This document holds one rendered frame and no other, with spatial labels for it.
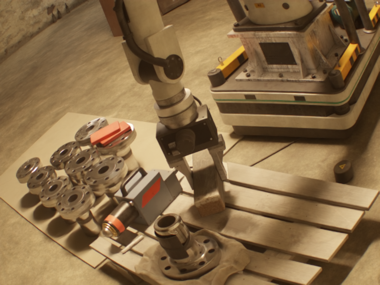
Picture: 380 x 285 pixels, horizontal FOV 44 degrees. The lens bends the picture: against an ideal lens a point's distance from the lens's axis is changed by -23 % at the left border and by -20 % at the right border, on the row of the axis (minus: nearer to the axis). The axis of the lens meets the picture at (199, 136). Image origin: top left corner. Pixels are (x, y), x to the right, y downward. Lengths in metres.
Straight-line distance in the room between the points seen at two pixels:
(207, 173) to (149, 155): 1.00
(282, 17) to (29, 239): 2.08
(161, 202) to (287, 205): 0.62
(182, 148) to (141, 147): 1.29
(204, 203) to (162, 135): 0.32
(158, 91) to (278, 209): 0.68
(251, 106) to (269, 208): 0.81
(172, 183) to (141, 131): 1.15
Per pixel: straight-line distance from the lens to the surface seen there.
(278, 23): 2.85
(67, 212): 2.81
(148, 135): 3.69
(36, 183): 3.34
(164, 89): 2.30
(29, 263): 3.14
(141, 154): 3.50
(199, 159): 2.62
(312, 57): 2.84
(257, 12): 2.90
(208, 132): 2.37
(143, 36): 2.21
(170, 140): 2.38
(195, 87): 4.08
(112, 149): 3.19
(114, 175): 2.89
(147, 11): 2.19
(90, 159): 3.19
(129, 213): 2.52
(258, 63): 3.02
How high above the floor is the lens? 1.53
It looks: 26 degrees down
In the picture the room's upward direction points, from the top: 24 degrees counter-clockwise
